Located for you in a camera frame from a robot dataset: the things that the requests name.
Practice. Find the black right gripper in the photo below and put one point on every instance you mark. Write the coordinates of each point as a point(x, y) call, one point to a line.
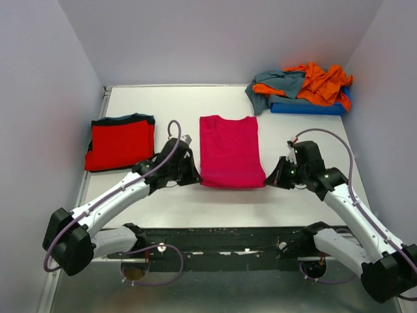
point(277, 177)

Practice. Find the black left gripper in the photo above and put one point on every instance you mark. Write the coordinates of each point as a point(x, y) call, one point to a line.
point(194, 176)

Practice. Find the crimson pink t-shirt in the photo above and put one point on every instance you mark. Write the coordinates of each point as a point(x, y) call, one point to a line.
point(229, 153)

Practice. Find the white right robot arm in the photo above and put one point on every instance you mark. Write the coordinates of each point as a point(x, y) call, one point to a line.
point(385, 265)

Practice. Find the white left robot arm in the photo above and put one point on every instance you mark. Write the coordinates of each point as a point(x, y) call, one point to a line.
point(74, 238)

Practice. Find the folded red t-shirt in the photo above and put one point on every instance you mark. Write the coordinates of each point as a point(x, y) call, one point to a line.
point(95, 163)

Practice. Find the blue plastic bin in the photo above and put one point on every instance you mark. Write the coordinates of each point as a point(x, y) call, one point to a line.
point(303, 107)

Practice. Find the folded teal t-shirt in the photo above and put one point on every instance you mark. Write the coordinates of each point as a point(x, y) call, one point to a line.
point(131, 116)

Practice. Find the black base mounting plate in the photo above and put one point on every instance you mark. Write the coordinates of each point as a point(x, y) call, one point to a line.
point(226, 249)

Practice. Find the orange t-shirt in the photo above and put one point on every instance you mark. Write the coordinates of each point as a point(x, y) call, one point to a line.
point(324, 86)

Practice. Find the grey-blue t-shirt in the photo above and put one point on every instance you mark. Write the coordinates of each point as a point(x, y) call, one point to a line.
point(275, 86)

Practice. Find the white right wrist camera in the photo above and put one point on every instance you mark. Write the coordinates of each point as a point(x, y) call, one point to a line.
point(291, 157)

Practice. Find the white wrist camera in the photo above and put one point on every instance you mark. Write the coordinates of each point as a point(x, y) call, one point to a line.
point(186, 139)
point(291, 157)

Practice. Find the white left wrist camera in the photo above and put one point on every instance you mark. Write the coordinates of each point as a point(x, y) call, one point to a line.
point(186, 139)

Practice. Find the aluminium extrusion rail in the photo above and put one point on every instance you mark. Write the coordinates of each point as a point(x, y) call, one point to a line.
point(108, 285)

